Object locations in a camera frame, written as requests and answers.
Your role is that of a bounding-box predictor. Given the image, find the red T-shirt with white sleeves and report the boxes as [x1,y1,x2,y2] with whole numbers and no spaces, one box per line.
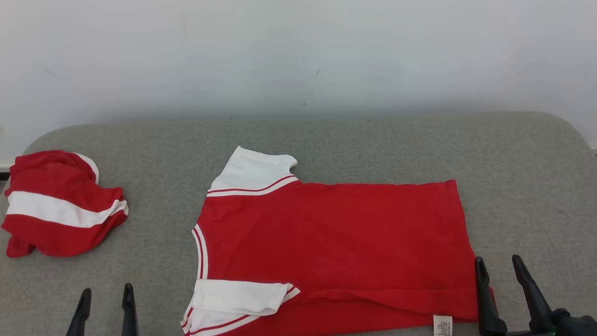
[180,146,495,336]

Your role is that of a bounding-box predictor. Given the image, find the red shorts with white stripe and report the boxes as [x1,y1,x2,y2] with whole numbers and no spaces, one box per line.
[1,150,129,258]

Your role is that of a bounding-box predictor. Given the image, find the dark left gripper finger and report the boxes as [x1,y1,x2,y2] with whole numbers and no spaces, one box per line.
[121,283,139,336]
[65,288,92,336]

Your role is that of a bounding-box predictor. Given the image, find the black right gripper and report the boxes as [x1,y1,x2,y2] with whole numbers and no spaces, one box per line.
[474,254,597,336]

